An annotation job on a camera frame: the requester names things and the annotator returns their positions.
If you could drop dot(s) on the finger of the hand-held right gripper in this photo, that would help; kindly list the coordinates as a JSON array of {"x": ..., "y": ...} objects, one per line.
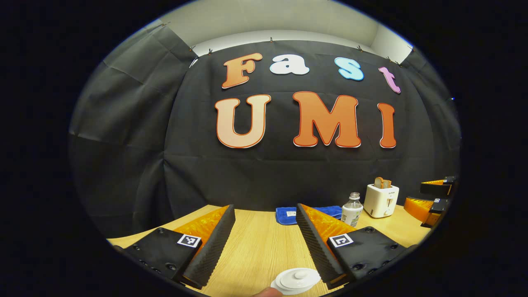
[
  {"x": 437, "y": 187},
  {"x": 427, "y": 208}
]

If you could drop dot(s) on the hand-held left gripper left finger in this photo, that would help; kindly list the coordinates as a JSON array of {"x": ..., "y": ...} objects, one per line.
[{"x": 212, "y": 251}]

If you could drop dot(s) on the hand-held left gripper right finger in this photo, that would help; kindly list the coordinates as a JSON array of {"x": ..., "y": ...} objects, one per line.
[{"x": 315, "y": 247}]

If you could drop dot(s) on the white teacup lid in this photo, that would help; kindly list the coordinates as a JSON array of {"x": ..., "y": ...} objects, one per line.
[{"x": 299, "y": 277}]

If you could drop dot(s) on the clear plastic water bottle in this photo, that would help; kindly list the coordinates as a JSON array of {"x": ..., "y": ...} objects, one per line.
[{"x": 352, "y": 212}]

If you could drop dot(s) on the blue folded towel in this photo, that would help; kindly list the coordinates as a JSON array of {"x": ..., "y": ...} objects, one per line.
[{"x": 284, "y": 216}]

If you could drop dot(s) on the white toaster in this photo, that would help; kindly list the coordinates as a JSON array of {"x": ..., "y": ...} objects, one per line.
[{"x": 379, "y": 202}]

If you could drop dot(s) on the toast slices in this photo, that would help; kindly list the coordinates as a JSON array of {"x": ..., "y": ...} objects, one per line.
[{"x": 381, "y": 182}]

